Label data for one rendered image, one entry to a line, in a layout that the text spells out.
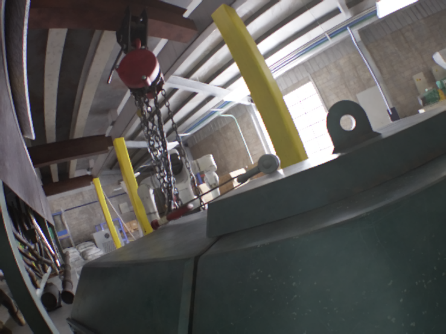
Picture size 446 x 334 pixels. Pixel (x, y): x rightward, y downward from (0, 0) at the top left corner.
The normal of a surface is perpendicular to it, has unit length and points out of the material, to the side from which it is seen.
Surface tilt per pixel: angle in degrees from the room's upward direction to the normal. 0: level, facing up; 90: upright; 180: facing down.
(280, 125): 90
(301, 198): 48
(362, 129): 90
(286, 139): 90
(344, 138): 90
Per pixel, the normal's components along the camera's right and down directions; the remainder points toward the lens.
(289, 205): -0.53, -0.56
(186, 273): -0.22, -0.68
